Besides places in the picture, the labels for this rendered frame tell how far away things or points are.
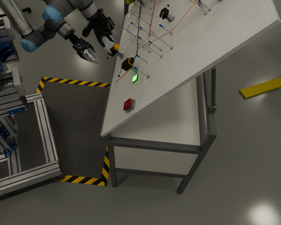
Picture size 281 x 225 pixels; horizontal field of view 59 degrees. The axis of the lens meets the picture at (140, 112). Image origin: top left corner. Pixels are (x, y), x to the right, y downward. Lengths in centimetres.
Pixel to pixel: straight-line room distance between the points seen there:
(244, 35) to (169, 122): 84
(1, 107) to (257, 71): 281
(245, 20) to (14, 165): 189
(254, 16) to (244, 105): 205
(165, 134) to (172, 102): 26
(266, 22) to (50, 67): 258
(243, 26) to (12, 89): 113
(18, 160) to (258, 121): 232
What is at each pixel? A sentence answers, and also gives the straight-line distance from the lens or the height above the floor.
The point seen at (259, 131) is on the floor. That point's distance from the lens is 283.
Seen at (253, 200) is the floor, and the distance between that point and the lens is 246.
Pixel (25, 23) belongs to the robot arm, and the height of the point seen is 134.
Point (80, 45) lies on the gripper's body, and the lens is 140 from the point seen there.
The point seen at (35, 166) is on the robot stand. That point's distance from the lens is 220.
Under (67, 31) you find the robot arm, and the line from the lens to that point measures 141.
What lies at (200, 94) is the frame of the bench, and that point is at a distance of 179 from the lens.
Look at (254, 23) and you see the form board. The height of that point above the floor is 164.
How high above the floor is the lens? 212
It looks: 55 degrees down
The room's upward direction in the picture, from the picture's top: 5 degrees clockwise
